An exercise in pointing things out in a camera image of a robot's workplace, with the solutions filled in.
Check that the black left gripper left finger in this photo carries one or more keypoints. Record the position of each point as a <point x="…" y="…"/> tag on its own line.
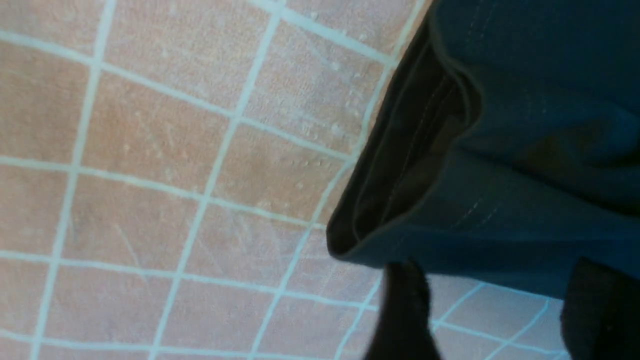
<point x="402" y="329"/>

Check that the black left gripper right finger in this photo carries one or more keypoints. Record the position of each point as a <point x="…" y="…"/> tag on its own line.
<point x="600" y="318"/>

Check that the pink checkered tablecloth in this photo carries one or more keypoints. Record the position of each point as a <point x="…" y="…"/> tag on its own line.
<point x="168" y="169"/>

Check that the gray long-sleeved shirt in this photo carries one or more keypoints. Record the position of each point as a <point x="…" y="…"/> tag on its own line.
<point x="506" y="147"/>

